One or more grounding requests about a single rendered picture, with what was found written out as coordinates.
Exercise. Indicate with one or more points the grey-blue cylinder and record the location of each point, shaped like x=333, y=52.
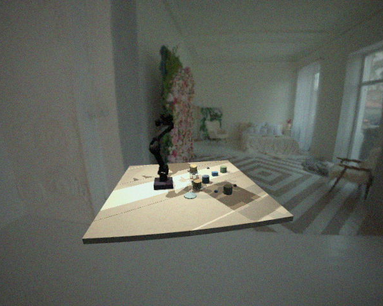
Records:
x=205, y=179

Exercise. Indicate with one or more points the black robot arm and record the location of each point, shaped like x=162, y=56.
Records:
x=155, y=149

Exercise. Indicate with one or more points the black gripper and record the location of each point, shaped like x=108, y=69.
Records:
x=158, y=122

